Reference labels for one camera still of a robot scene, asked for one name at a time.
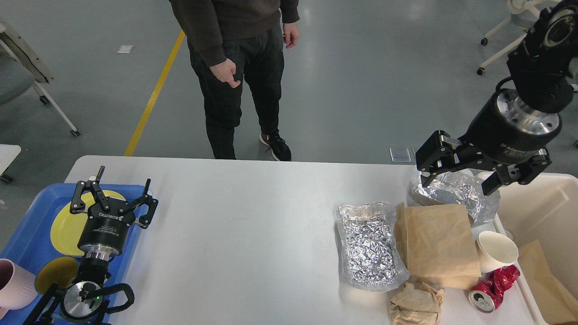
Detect beige plastic bin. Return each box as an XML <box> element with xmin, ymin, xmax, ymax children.
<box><xmin>471</xmin><ymin>173</ymin><xmax>578</xmax><ymax>325</ymax></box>

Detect yellow round plate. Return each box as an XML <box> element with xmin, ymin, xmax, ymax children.
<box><xmin>50</xmin><ymin>190</ymin><xmax>125</xmax><ymax>257</ymax></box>

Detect blue plastic tray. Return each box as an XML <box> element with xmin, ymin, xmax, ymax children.
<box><xmin>0</xmin><ymin>184</ymin><xmax>151</xmax><ymax>325</ymax></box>

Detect dark green mug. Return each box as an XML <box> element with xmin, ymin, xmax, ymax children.
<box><xmin>35</xmin><ymin>256</ymin><xmax>79</xmax><ymax>295</ymax></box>

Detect grey chair left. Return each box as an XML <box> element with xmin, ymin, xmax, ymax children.
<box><xmin>0</xmin><ymin>18</ymin><xmax>81</xmax><ymax>137</ymax></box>

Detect large brown paper bag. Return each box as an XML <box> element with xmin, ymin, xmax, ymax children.
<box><xmin>518</xmin><ymin>240</ymin><xmax>578</xmax><ymax>325</ymax></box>

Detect crushed red can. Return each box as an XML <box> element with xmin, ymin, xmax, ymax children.
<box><xmin>468</xmin><ymin>265</ymin><xmax>521</xmax><ymax>313</ymax></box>

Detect crumpled foil container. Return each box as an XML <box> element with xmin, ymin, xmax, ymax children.
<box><xmin>409</xmin><ymin>171</ymin><xmax>500</xmax><ymax>227</ymax></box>

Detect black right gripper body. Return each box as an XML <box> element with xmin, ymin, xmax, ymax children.
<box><xmin>459</xmin><ymin>90</ymin><xmax>562</xmax><ymax>164</ymax></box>

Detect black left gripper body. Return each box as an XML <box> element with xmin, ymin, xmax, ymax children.
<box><xmin>78</xmin><ymin>197</ymin><xmax>135</xmax><ymax>261</ymax></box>

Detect white office chair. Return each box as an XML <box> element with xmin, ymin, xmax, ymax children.
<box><xmin>476</xmin><ymin>0</ymin><xmax>560</xmax><ymax>76</ymax></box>

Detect floor outlet cover plates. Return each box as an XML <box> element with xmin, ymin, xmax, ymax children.
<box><xmin>389</xmin><ymin>147</ymin><xmax>417</xmax><ymax>164</ymax></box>

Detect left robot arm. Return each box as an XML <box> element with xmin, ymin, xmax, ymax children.
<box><xmin>23</xmin><ymin>166</ymin><xmax>158</xmax><ymax>325</ymax></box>

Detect crumpled brown paper ball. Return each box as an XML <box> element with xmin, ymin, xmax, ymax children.
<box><xmin>389</xmin><ymin>282</ymin><xmax>446</xmax><ymax>325</ymax></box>

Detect pink mug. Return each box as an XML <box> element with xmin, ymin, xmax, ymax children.
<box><xmin>0</xmin><ymin>258</ymin><xmax>38</xmax><ymax>319</ymax></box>

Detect white paper cup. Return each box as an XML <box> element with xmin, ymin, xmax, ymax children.
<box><xmin>475</xmin><ymin>231</ymin><xmax>519</xmax><ymax>274</ymax></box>

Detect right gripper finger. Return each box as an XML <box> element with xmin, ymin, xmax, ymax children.
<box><xmin>415</xmin><ymin>130</ymin><xmax>495</xmax><ymax>187</ymax></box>
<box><xmin>481</xmin><ymin>148</ymin><xmax>552</xmax><ymax>196</ymax></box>

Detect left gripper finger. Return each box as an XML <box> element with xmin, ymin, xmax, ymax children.
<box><xmin>69</xmin><ymin>166</ymin><xmax>113</xmax><ymax>215</ymax></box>
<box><xmin>122</xmin><ymin>179</ymin><xmax>158</xmax><ymax>229</ymax></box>

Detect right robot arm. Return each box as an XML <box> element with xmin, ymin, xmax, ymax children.
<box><xmin>415</xmin><ymin>0</ymin><xmax>577</xmax><ymax>195</ymax></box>

